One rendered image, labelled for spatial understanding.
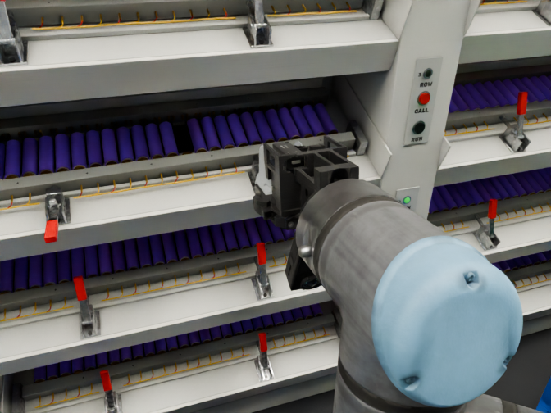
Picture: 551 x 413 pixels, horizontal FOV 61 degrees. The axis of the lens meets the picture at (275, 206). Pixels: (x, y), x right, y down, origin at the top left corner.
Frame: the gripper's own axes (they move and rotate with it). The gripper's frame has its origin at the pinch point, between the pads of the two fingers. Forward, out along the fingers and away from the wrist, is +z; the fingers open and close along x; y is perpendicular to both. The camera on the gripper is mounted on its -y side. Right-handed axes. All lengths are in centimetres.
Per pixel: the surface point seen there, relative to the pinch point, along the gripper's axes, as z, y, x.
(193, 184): 7.8, -2.1, 9.2
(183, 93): 19.0, 8.5, 8.0
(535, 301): 12, -42, -61
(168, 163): 8.6, 1.1, 12.2
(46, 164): 11.5, 2.3, 27.5
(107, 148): 12.9, 3.1, 19.8
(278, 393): 16, -51, -3
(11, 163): 12.3, 2.8, 31.7
